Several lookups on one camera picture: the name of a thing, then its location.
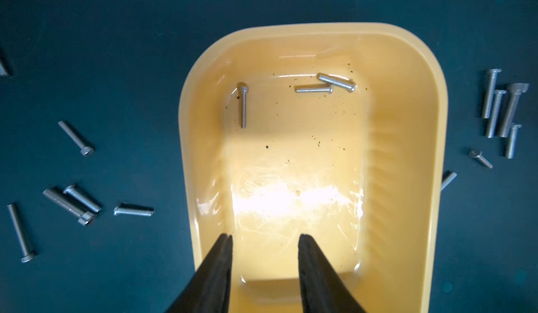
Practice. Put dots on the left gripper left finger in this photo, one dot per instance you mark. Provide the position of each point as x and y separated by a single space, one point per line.
210 288

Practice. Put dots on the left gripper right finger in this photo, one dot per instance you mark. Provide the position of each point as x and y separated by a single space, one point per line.
322 290

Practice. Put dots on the long socket head screw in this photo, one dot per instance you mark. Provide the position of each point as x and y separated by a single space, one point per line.
84 217

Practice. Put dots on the yellow plastic storage box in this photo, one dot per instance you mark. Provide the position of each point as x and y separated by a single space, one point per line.
359 172

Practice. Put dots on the short silver screw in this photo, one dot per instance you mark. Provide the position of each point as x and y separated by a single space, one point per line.
83 197
511 144

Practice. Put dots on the flat head thin screw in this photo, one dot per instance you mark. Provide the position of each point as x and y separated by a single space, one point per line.
478 156

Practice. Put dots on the silver pan head screw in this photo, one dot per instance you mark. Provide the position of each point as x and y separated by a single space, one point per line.
491 80
494 113

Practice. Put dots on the thick socket head screw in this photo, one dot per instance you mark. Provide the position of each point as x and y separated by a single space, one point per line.
515 91

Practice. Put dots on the short socket head screw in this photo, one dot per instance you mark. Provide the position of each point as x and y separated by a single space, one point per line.
133 211

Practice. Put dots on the silver screw pile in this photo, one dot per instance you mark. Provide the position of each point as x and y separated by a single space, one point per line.
327 85

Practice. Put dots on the green mat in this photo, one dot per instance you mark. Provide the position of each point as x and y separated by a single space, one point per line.
114 70

